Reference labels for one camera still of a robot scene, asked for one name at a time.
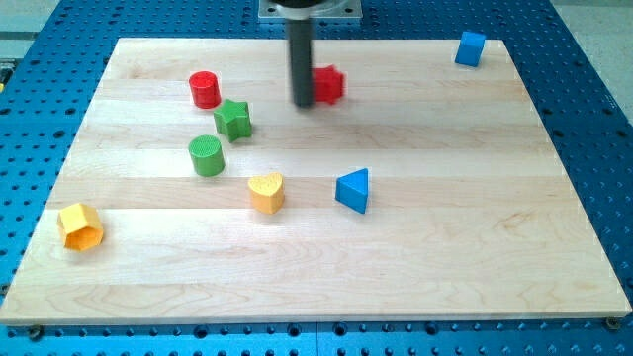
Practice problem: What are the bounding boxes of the blue triangle block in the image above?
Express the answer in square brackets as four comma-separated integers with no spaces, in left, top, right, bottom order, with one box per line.
[334,168,369,214]

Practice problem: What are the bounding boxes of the yellow hexagon block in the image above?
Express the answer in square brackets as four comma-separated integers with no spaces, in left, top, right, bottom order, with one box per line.
[57,203,104,251]

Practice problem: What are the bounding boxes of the green star block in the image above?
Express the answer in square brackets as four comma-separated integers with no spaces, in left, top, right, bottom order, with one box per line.
[214,99,252,142]

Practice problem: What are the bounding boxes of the yellow heart block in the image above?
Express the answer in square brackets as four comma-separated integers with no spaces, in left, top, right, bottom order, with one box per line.
[247,172,285,215]

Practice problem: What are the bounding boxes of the green cylinder block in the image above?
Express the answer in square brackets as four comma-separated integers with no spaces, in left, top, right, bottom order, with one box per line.
[188,134,225,177]

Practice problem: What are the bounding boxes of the red cylinder block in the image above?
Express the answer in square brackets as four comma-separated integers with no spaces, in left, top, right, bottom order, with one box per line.
[189,71,222,109]

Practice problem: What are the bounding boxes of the silver robot mounting plate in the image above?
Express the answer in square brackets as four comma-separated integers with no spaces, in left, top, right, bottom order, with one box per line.
[257,0,363,22]

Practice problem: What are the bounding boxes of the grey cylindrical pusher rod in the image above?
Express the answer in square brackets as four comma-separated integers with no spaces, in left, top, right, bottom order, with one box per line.
[285,18,314,109]

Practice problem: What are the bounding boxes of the wooden board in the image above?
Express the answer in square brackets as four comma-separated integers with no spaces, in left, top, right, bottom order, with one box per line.
[1,38,631,325]

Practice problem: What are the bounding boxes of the blue cube block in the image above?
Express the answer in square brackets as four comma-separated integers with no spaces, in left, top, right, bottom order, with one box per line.
[454,31,487,67]

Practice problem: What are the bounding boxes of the red star block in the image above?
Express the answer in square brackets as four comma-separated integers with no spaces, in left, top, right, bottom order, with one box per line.
[313,65,345,105]

